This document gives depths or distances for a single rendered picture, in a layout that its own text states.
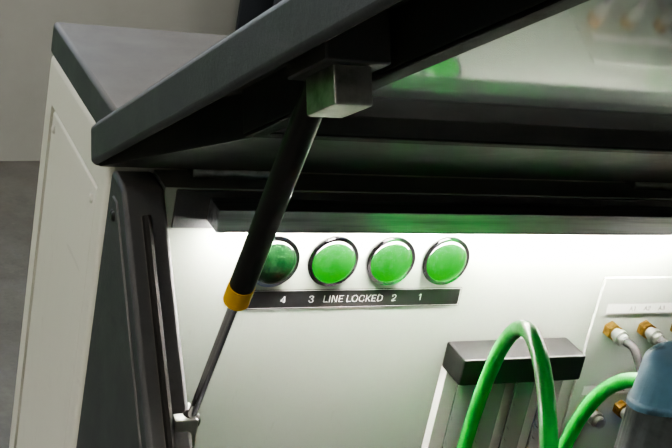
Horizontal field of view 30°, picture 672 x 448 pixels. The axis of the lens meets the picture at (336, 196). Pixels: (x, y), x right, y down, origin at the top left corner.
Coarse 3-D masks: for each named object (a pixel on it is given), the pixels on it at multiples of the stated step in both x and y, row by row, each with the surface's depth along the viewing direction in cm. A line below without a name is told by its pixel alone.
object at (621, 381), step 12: (636, 372) 110; (600, 384) 114; (612, 384) 112; (624, 384) 111; (588, 396) 116; (600, 396) 114; (588, 408) 116; (576, 420) 117; (564, 432) 119; (576, 432) 118; (564, 444) 119
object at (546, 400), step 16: (512, 336) 108; (528, 336) 101; (496, 352) 112; (544, 352) 98; (496, 368) 114; (544, 368) 96; (480, 384) 116; (544, 384) 95; (480, 400) 117; (544, 400) 93; (480, 416) 119; (544, 416) 92; (464, 432) 120; (544, 432) 91
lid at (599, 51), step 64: (320, 0) 64; (384, 0) 58; (448, 0) 66; (512, 0) 60; (576, 0) 57; (640, 0) 64; (192, 64) 82; (256, 64) 72; (320, 64) 69; (384, 64) 69; (448, 64) 78; (512, 64) 78; (576, 64) 79; (640, 64) 79; (128, 128) 96; (192, 128) 98; (256, 128) 91; (320, 128) 94; (384, 128) 96; (448, 128) 99; (512, 128) 101; (576, 128) 104; (640, 128) 105
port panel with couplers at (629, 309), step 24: (624, 288) 132; (648, 288) 133; (600, 312) 132; (624, 312) 133; (648, 312) 134; (600, 336) 133; (624, 336) 131; (648, 336) 133; (600, 360) 135; (624, 360) 136; (576, 384) 135; (576, 408) 136; (600, 408) 138; (624, 408) 137; (600, 432) 139
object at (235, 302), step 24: (312, 120) 75; (288, 144) 76; (288, 168) 78; (264, 192) 80; (288, 192) 79; (264, 216) 81; (264, 240) 83; (240, 264) 85; (240, 288) 86; (216, 336) 92; (216, 360) 93; (192, 408) 98; (192, 432) 99
